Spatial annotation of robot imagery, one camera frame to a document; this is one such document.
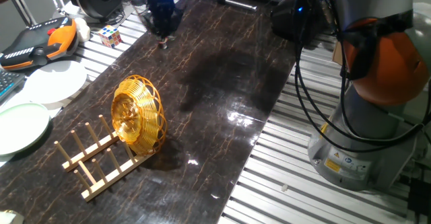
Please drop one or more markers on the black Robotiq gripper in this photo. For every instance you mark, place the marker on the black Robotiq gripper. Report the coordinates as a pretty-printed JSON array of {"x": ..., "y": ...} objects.
[{"x": 161, "y": 12}]

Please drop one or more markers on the black box beside robot base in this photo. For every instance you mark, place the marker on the black box beside robot base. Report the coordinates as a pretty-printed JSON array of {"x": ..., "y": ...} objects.
[{"x": 419, "y": 197}]

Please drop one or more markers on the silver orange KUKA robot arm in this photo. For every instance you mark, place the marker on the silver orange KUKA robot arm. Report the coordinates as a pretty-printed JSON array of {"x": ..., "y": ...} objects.
[{"x": 370, "y": 133}]

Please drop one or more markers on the wooden peg dish rack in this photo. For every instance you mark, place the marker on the wooden peg dish rack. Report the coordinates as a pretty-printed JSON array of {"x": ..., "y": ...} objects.
[{"x": 89, "y": 151}]

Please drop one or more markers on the Rubik's cube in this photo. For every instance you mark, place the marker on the Rubik's cube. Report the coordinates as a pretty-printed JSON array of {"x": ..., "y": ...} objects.
[{"x": 110, "y": 36}]

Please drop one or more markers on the white rounded soft object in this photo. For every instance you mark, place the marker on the white rounded soft object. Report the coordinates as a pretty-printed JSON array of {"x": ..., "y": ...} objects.
[{"x": 83, "y": 29}]

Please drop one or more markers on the black electronics box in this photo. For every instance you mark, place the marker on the black electronics box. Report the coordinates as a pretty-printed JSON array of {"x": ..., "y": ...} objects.
[{"x": 286, "y": 19}]

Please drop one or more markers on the white round plate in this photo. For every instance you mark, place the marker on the white round plate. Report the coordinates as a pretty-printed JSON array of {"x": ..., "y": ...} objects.
[{"x": 54, "y": 82}]

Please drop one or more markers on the black orange teach pendant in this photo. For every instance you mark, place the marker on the black orange teach pendant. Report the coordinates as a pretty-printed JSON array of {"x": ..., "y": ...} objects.
[{"x": 33, "y": 45}]

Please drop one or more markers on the grey metal pole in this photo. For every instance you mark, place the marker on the grey metal pole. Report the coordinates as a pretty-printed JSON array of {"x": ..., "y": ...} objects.
[{"x": 20, "y": 3}]

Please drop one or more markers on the dark computer keyboard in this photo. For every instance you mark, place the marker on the dark computer keyboard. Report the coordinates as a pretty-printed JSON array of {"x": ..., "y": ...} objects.
[{"x": 8, "y": 82}]

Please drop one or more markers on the plain cardboard box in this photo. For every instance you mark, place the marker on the plain cardboard box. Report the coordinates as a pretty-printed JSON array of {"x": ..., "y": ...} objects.
[{"x": 336, "y": 56}]

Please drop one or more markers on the pale green round plate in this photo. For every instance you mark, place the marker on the pale green round plate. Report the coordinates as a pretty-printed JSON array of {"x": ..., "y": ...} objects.
[{"x": 20, "y": 128}]

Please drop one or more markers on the tiny white scrap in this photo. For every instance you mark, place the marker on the tiny white scrap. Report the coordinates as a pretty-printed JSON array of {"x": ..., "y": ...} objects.
[{"x": 284, "y": 187}]

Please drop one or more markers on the small white gold box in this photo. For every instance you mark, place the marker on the small white gold box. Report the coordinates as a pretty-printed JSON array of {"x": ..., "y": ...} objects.
[{"x": 8, "y": 217}]

